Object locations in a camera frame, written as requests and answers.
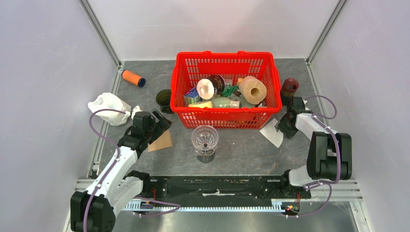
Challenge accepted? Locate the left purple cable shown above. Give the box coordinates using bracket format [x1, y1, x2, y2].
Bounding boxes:
[82, 108, 129, 232]

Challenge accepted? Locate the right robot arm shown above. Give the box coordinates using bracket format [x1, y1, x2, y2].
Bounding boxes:
[275, 97, 352, 198]

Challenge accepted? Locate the clear glass dripper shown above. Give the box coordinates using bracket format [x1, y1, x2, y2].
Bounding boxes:
[191, 125, 219, 154]

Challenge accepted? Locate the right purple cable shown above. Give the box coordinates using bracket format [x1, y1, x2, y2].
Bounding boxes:
[285, 94, 342, 219]

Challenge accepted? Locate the purple cable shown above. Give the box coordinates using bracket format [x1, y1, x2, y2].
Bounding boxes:
[285, 94, 342, 219]
[82, 108, 129, 232]

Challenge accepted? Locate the orange cylinder with blue cap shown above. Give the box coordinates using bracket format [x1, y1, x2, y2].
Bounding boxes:
[121, 70, 146, 87]

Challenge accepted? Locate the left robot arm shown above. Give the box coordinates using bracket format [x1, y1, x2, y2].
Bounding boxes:
[70, 109, 172, 232]

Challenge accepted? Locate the red plastic shopping basket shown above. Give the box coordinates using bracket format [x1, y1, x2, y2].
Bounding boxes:
[170, 51, 282, 129]

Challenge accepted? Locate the brown toilet paper roll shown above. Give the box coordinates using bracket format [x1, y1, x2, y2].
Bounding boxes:
[239, 76, 267, 105]

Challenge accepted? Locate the yellow sponge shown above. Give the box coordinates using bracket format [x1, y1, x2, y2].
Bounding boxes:
[188, 101, 213, 108]

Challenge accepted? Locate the white cable duct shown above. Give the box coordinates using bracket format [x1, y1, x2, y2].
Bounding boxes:
[123, 200, 286, 213]

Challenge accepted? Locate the brown paper coffee filter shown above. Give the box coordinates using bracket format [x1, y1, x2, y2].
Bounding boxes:
[148, 130, 173, 152]

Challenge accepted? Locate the black mounting rail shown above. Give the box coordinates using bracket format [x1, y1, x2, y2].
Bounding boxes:
[139, 175, 311, 207]

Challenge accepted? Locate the white paper coffee filter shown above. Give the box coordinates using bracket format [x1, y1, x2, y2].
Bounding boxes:
[260, 118, 284, 148]

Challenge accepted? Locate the dark green glass dripper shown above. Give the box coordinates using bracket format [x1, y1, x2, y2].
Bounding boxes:
[156, 89, 174, 114]

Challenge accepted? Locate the white plastic bag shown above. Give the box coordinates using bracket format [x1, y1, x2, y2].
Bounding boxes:
[87, 92, 131, 126]

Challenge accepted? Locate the blue packaged sponge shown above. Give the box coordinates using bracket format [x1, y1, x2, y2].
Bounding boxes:
[184, 87, 201, 106]

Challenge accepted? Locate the green crumpled wrapper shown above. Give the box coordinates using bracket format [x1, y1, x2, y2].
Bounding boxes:
[221, 86, 239, 98]

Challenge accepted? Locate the green lotion bottle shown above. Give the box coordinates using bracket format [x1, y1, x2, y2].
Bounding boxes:
[211, 97, 241, 108]

